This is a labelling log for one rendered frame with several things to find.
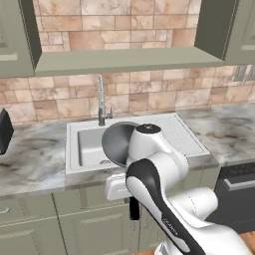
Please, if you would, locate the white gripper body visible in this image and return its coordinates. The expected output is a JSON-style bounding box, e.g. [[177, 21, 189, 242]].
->
[[105, 172, 132, 201]]

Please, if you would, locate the white kitchen sink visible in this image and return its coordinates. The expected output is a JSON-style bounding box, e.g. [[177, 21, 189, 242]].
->
[[65, 112, 212, 175]]

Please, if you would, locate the green false drawer front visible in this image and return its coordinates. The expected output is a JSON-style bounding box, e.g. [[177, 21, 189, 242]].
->
[[53, 183, 129, 214]]

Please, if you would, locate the grey spring faucet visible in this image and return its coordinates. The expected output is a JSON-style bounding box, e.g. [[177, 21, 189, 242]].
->
[[97, 74, 115, 128]]

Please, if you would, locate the black dishwasher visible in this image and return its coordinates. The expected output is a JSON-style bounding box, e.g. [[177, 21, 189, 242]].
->
[[205, 161, 255, 235]]

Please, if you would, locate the black countertop appliance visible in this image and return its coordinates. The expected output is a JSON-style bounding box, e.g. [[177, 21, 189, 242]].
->
[[0, 108, 15, 155]]

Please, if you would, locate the grey pan with black handle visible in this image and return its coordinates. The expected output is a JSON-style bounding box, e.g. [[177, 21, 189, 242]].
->
[[101, 121, 141, 222]]

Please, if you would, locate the grey dishwasher handle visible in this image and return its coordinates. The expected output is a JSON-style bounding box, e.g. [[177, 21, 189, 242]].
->
[[223, 178, 255, 192]]

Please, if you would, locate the grey wall socket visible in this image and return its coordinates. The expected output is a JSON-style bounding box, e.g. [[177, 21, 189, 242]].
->
[[233, 64, 249, 83], [247, 64, 255, 82]]

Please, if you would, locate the green wall cupboard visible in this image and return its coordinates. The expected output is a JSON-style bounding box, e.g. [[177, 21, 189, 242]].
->
[[193, 0, 255, 67], [0, 0, 43, 80]]

